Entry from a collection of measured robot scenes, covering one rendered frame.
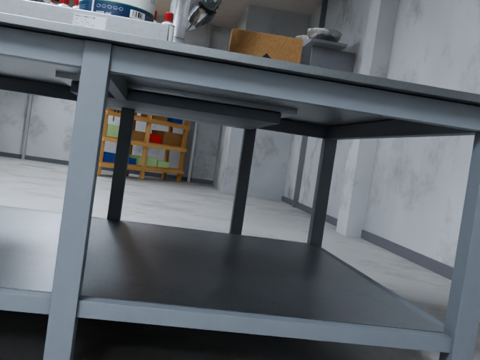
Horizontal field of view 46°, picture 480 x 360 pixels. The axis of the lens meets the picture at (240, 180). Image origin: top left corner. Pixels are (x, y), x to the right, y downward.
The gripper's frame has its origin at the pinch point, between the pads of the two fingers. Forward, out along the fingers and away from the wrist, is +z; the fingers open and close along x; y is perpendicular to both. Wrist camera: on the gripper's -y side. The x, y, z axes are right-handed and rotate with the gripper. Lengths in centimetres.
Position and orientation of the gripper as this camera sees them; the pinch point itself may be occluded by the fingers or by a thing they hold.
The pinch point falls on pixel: (189, 27)
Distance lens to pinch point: 217.5
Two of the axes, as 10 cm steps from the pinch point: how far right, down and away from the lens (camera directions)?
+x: 7.8, 6.1, 1.5
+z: -6.1, 7.9, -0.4
